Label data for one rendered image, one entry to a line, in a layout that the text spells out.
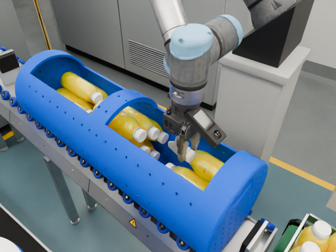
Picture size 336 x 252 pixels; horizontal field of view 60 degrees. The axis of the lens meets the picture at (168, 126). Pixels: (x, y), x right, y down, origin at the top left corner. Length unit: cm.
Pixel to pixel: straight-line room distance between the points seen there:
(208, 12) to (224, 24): 163
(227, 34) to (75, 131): 51
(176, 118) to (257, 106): 73
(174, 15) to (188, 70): 25
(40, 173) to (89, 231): 66
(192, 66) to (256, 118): 87
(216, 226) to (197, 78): 32
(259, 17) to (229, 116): 50
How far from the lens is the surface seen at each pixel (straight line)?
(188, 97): 68
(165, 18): 85
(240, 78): 139
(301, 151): 263
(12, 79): 167
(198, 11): 240
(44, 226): 215
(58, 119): 98
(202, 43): 62
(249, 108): 146
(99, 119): 85
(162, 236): 93
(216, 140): 73
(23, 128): 145
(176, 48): 63
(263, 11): 132
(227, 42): 72
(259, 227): 83
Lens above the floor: 175
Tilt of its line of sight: 42 degrees down
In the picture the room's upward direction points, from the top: straight up
